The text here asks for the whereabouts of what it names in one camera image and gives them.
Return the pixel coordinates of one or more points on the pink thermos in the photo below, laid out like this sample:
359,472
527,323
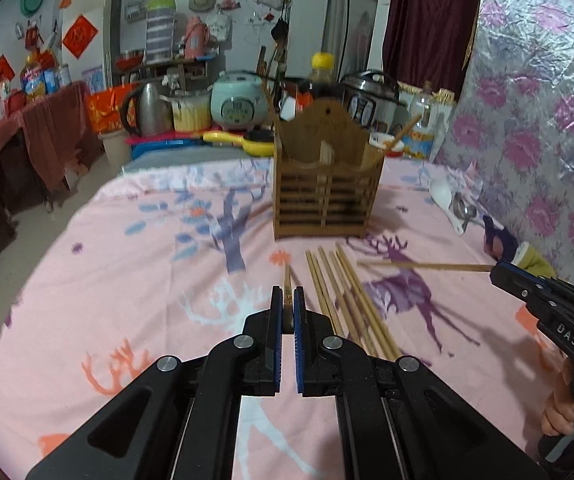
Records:
196,38

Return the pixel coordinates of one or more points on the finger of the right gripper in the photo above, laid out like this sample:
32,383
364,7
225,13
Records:
518,283

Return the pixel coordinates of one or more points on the stacked steamer with green lid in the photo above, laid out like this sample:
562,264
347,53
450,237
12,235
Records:
160,30

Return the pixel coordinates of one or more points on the dark red curtain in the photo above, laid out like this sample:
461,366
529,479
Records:
429,40

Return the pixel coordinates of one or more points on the clear oil bottle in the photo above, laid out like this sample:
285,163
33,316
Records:
425,108

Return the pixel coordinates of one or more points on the mint green rice cooker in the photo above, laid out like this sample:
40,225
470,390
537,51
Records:
238,101

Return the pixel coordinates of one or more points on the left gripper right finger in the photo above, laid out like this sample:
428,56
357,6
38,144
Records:
397,419

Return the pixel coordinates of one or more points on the pink deer print tablecloth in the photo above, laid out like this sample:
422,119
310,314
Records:
173,261

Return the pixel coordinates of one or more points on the black silver pressure cooker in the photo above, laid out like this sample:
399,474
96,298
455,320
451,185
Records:
372,99

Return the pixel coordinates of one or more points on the wooden chopstick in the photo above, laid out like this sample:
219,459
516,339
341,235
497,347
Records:
337,294
368,328
402,132
288,302
452,267
322,293
356,311
369,297

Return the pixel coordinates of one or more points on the dark soy sauce bottle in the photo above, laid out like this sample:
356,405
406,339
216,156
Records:
321,83

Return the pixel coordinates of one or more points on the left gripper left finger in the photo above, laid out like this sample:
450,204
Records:
178,419

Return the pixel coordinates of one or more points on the person's right hand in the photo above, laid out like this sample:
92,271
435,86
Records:
558,416

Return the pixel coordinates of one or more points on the wooden slatted utensil holder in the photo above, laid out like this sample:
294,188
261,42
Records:
326,174

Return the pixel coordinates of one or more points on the yellow frying pan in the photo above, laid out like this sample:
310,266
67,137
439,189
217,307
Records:
256,143

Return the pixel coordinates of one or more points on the white refrigerator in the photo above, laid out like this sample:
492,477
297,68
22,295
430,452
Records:
90,41

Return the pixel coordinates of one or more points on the red covered side table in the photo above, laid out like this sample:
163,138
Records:
42,141

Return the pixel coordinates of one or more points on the steel electric kettle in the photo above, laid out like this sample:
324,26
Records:
145,111

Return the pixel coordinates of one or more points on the red white bowl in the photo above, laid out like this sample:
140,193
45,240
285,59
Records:
378,139

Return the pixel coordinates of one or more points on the white ceramic spoon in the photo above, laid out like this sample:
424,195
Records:
442,196

